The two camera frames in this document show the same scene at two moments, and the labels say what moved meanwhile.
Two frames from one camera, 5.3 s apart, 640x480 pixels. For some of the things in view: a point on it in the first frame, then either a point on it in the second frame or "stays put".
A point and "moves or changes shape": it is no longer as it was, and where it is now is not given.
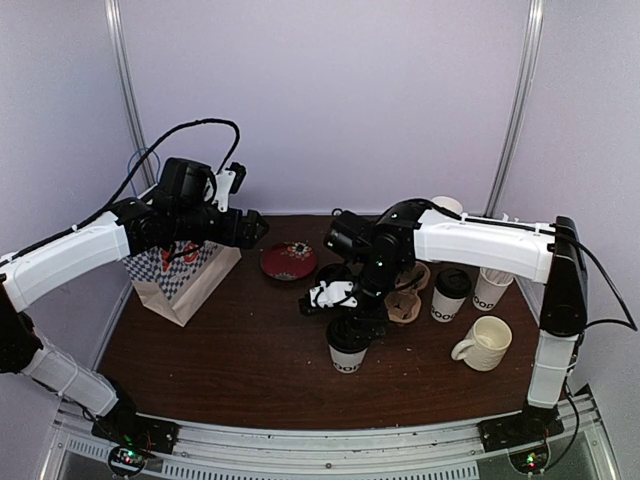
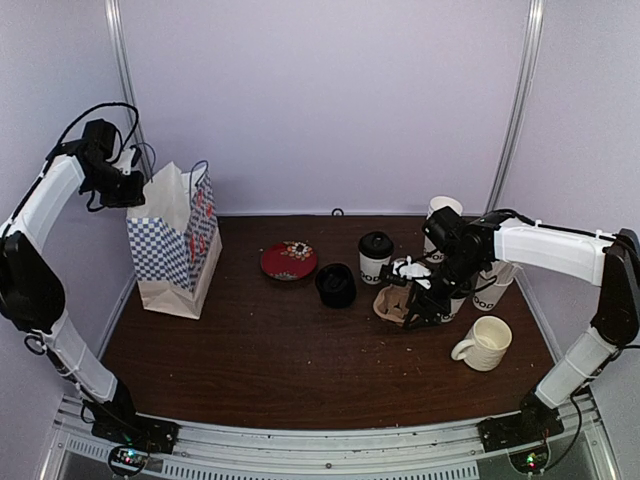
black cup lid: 349,335 moves or changes shape
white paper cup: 347,362 moves or changes shape
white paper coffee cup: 444,308 stays put
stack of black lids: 335,273 stays put
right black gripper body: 378,314 → 423,299
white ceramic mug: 485,345 stays put
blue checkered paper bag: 177,278 moves or changes shape
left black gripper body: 225,234 → 117,192
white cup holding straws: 490,287 stays put
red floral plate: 289,260 stays put
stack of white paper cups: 449,203 stays put
